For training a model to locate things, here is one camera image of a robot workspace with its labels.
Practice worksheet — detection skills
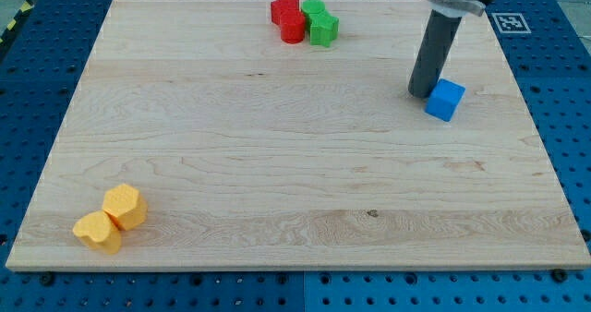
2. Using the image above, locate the yellow hexagon block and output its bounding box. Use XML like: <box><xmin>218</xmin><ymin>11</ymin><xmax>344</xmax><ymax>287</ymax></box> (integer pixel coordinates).
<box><xmin>103</xmin><ymin>184</ymin><xmax>148</xmax><ymax>231</ymax></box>

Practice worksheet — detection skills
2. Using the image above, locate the blue cube block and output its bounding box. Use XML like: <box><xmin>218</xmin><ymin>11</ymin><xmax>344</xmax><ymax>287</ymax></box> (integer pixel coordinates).
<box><xmin>425</xmin><ymin>78</ymin><xmax>465</xmax><ymax>122</ymax></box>

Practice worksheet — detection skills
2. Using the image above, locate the wooden board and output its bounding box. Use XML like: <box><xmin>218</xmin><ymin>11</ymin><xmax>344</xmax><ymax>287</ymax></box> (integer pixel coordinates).
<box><xmin>6</xmin><ymin>0</ymin><xmax>590</xmax><ymax>272</ymax></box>

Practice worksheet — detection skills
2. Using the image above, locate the red star block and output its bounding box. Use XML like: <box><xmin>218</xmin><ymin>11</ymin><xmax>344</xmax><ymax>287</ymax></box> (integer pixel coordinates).
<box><xmin>270</xmin><ymin>0</ymin><xmax>299</xmax><ymax>25</ymax></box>

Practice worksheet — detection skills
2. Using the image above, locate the green star block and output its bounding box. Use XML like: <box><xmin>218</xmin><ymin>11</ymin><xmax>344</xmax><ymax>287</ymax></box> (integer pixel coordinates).
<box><xmin>309</xmin><ymin>11</ymin><xmax>339</xmax><ymax>47</ymax></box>

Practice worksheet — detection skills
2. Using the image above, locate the yellow heart block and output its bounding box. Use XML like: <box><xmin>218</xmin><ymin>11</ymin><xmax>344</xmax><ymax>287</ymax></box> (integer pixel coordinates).
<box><xmin>72</xmin><ymin>210</ymin><xmax>122</xmax><ymax>255</ymax></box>

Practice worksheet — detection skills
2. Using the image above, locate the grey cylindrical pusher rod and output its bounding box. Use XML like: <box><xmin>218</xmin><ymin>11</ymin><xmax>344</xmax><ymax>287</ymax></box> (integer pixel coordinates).
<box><xmin>408</xmin><ymin>10</ymin><xmax>462</xmax><ymax>99</ymax></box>

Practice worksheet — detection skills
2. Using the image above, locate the black yellow hazard tape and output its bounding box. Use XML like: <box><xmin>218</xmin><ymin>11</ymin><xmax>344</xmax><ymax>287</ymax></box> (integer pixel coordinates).
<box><xmin>1</xmin><ymin>0</ymin><xmax>35</xmax><ymax>45</ymax></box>

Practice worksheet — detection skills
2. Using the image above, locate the red cylinder block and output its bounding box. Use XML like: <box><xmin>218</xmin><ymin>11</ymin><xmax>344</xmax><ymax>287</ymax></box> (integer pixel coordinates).
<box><xmin>279</xmin><ymin>10</ymin><xmax>306</xmax><ymax>44</ymax></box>

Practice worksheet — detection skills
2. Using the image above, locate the green cylinder block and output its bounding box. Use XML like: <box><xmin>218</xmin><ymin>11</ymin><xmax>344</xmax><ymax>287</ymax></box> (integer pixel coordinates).
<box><xmin>301</xmin><ymin>0</ymin><xmax>326</xmax><ymax>30</ymax></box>

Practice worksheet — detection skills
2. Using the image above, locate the fiducial marker tag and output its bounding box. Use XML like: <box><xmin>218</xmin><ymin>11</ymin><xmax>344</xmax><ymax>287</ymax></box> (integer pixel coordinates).
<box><xmin>491</xmin><ymin>13</ymin><xmax>531</xmax><ymax>34</ymax></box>

